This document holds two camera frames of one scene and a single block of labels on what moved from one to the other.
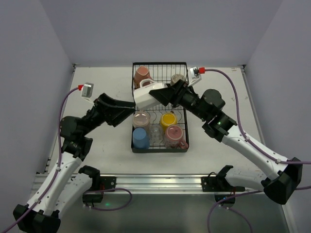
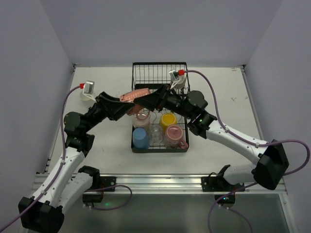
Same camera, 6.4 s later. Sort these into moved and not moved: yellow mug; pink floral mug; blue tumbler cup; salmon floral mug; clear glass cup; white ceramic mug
Moved: salmon floral mug; white ceramic mug
Not moved: pink floral mug; blue tumbler cup; yellow mug; clear glass cup
